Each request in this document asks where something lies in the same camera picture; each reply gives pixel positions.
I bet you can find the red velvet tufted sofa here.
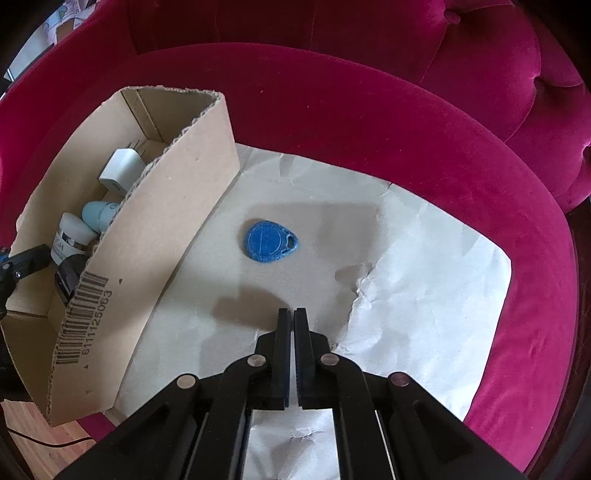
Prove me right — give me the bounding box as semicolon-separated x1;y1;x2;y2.
0;0;591;472

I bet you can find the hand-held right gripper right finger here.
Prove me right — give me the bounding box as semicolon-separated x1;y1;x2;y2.
294;308;528;480

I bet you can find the small white jar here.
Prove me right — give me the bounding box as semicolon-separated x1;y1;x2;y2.
51;212;100;266

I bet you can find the black cylinder case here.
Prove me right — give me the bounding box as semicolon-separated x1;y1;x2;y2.
54;254;88;305

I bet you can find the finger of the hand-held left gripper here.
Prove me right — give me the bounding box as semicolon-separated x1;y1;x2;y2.
0;244;52;319

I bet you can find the cardboard box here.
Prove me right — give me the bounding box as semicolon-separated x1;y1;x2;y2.
0;84;241;428

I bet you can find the white charger plug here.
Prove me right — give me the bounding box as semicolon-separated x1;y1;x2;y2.
98;138;151;193

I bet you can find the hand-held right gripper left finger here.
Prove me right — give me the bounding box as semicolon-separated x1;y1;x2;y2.
54;308;295;480

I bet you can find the black cable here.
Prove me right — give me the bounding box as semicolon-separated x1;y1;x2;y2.
4;427;98;448

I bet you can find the blue key fob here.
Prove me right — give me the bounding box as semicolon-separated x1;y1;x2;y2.
243;220;299;264

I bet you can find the light blue bottle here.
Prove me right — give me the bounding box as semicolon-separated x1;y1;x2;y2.
82;200;122;234

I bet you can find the brown paper sheet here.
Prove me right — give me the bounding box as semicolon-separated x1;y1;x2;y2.
113;143;513;480

